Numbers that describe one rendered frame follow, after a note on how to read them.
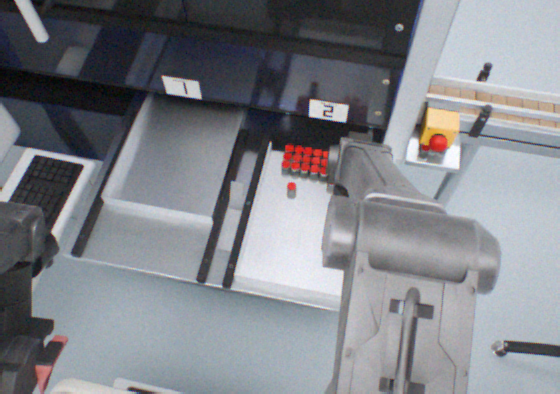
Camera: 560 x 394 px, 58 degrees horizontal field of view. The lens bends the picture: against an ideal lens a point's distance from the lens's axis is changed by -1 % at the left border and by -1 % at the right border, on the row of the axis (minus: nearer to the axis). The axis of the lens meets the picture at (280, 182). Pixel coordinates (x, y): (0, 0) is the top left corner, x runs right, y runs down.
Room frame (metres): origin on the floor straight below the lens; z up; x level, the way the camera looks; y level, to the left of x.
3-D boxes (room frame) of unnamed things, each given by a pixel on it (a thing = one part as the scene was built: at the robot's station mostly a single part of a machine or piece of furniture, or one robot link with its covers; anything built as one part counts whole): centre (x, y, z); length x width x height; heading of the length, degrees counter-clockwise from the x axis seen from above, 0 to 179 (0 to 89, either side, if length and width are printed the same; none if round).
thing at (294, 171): (0.62, -0.09, 0.90); 0.18 x 0.02 x 0.05; 77
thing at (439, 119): (0.69, -0.36, 0.99); 0.08 x 0.07 x 0.07; 168
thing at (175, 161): (0.70, 0.24, 0.90); 0.34 x 0.26 x 0.04; 168
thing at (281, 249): (0.51, -0.06, 0.90); 0.34 x 0.26 x 0.04; 167
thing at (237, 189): (0.51, 0.11, 0.91); 0.14 x 0.03 x 0.06; 168
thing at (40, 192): (0.54, 0.62, 0.82); 0.40 x 0.14 x 0.02; 166
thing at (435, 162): (0.73, -0.38, 0.87); 0.14 x 0.13 x 0.02; 168
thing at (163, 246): (0.60, 0.09, 0.87); 0.70 x 0.48 x 0.02; 78
